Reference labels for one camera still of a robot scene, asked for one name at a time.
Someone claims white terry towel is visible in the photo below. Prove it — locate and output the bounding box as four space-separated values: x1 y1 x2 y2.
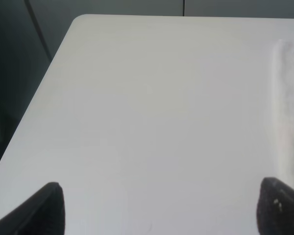
272 41 294 188

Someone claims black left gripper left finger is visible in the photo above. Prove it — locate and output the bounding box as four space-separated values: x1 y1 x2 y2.
0 182 65 235

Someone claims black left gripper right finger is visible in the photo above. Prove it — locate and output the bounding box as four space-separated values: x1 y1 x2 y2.
256 177 294 235

